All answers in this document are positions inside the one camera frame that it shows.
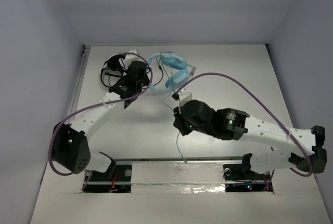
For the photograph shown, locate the green headphone cable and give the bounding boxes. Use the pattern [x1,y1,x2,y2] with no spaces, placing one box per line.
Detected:
[158,52,193,164]

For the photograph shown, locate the light blue headphones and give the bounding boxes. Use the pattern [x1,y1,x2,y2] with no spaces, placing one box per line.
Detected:
[147,52,196,94]

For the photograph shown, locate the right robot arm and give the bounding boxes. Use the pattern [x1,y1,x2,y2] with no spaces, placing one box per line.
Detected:
[173,100,327,179]

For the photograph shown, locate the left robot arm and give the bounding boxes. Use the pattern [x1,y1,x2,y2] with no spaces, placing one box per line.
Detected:
[49,60,152,179]

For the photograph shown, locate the black and white headphones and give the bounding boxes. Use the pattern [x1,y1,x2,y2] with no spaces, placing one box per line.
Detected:
[99,53,127,88]

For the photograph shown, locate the foil covered panel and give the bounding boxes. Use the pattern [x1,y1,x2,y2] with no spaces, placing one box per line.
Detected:
[131,162,225,194]

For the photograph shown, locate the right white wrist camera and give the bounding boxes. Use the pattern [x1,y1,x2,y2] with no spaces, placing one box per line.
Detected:
[172,90,193,108]

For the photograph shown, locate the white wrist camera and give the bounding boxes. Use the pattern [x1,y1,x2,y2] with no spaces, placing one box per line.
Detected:
[172,90,193,108]
[124,49,139,65]

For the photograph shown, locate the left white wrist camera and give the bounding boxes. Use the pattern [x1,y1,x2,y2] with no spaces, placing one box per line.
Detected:
[124,49,139,65]

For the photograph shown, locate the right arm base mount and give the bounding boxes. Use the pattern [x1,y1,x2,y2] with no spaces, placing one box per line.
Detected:
[223,153,274,193]

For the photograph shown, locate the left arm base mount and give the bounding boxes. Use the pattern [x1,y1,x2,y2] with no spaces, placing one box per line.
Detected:
[82,152,132,193]

